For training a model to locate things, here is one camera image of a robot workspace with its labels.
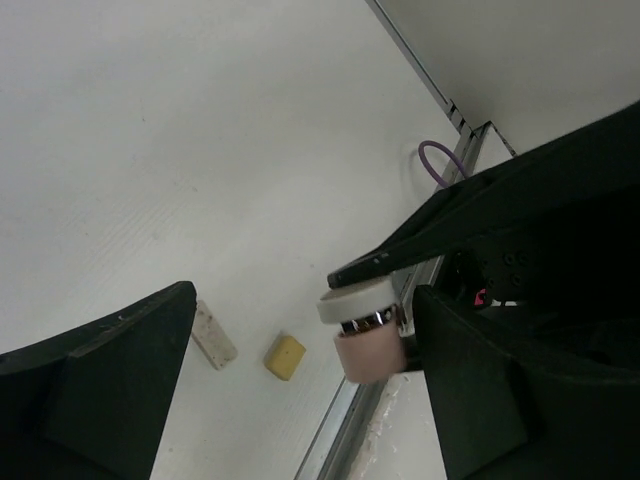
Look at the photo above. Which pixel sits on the tan eraser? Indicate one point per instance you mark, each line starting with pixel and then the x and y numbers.
pixel 284 357

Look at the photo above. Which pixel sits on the pink mini stapler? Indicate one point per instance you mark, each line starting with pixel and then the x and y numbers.
pixel 369 316

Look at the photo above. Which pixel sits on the white eraser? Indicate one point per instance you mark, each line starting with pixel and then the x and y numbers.
pixel 211 338

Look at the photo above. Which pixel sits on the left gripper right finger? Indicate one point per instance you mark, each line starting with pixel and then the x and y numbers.
pixel 528 396

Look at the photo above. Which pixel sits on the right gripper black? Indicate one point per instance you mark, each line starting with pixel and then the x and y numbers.
pixel 553 237

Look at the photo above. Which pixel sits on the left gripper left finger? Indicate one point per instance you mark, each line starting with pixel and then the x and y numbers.
pixel 92 402

